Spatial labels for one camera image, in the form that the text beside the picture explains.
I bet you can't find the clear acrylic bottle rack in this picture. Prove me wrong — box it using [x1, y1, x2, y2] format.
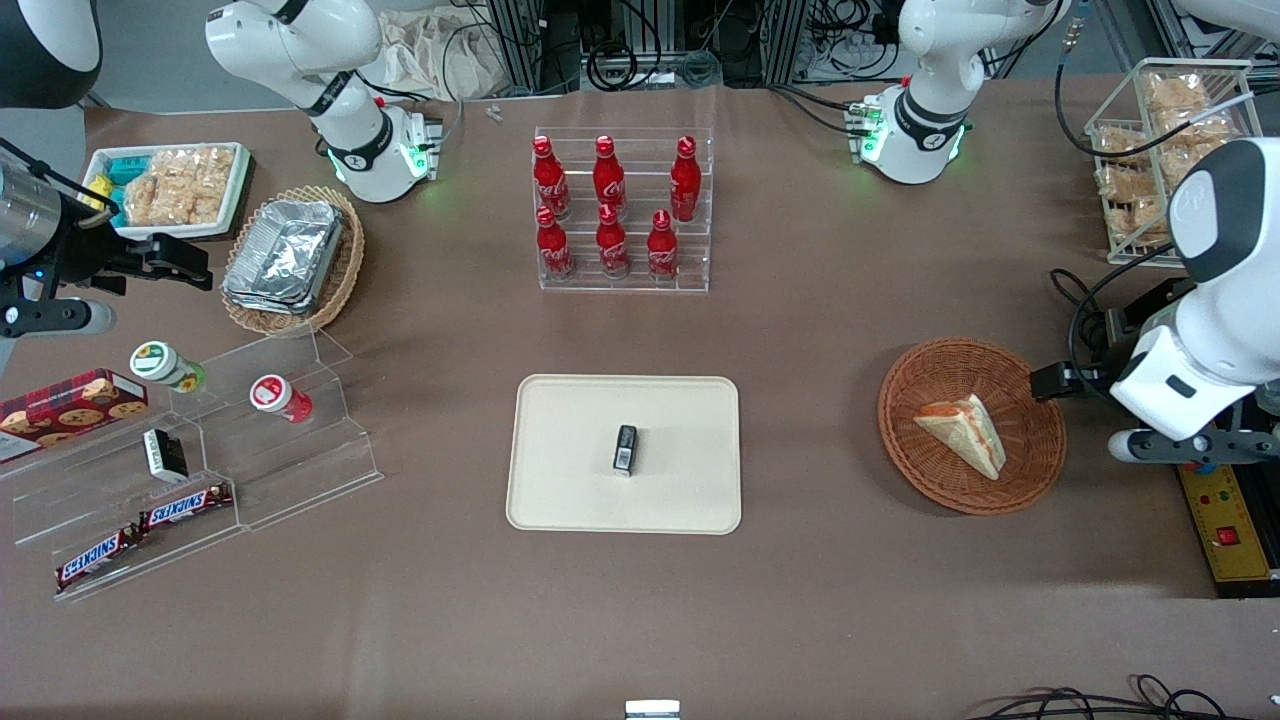
[532, 126, 714, 294]

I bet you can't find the stack of foil trays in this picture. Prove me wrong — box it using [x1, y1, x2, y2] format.
[221, 199, 347, 317]

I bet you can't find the clear rice cracker bag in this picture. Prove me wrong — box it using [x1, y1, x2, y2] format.
[123, 175, 167, 228]
[193, 147, 237, 227]
[1144, 74, 1213, 117]
[158, 148, 201, 227]
[1098, 163, 1173, 244]
[1094, 124, 1153, 163]
[1163, 108, 1239, 153]

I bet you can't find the grey left wrist camera bar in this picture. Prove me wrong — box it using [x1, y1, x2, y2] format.
[1107, 427, 1280, 469]

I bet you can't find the black cable over wire basket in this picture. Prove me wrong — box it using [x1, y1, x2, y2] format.
[1053, 20, 1253, 163]

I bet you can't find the red tartan cookie box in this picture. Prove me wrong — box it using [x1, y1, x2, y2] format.
[0, 368, 150, 464]

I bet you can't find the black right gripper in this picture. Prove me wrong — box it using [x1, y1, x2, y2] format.
[60, 235, 215, 298]

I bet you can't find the green sunflower yogurt cup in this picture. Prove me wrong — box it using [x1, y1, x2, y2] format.
[129, 340, 207, 394]

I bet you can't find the black right arm base cable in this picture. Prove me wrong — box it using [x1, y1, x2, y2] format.
[372, 60, 469, 153]

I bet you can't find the black looped gripper cable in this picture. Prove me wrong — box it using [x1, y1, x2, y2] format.
[1048, 245, 1186, 386]

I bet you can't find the grey right wrist camera bar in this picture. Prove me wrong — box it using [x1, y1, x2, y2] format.
[0, 298, 117, 339]

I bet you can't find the brown round wicker basket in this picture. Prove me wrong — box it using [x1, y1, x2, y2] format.
[877, 337, 1068, 517]

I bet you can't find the triangular wrapped sandwich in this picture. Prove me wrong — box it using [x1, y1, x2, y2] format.
[914, 393, 1007, 482]

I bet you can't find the clear acrylic stepped stand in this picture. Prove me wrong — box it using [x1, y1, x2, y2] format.
[168, 324, 385, 533]
[0, 398, 243, 603]

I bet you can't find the black and white box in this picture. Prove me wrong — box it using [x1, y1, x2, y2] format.
[142, 427, 190, 484]

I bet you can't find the white rectangular snack tray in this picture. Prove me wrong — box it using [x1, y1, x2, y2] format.
[81, 141, 252, 242]

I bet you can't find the red strawberry yogurt cup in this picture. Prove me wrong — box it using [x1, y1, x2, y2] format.
[249, 373, 314, 424]

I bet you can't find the yellow power strip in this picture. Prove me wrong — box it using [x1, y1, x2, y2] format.
[1174, 461, 1280, 600]

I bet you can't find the black arm base cable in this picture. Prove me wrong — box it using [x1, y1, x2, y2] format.
[768, 82, 873, 138]
[372, 60, 469, 153]

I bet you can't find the white wire basket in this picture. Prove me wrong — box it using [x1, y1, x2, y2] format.
[1084, 57, 1257, 268]

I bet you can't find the beige cloth bag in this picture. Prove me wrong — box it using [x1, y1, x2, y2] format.
[374, 8, 513, 102]

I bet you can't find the beige plastic serving tray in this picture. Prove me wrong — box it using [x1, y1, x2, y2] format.
[506, 374, 743, 536]

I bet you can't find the black left arm base cable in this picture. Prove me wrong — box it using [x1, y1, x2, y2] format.
[768, 82, 873, 138]

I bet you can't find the Snickers chocolate bar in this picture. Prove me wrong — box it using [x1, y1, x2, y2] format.
[137, 483, 234, 532]
[54, 526, 142, 592]

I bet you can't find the light oval wicker basket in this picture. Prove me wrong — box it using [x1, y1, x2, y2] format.
[219, 184, 367, 339]

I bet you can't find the grey wrist camera bar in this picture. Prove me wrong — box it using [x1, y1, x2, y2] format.
[1107, 427, 1280, 469]
[0, 298, 117, 339]

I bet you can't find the black cables bundle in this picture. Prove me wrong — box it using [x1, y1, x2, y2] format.
[963, 673, 1280, 720]

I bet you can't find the red cola bottle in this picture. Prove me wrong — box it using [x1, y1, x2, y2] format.
[595, 203, 632, 280]
[669, 136, 704, 224]
[592, 135, 629, 221]
[532, 135, 572, 222]
[646, 209, 682, 284]
[535, 206, 577, 282]

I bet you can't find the aluminium frame rack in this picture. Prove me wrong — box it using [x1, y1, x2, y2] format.
[486, 0, 907, 93]

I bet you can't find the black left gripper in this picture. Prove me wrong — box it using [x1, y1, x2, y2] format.
[1029, 363, 1120, 403]

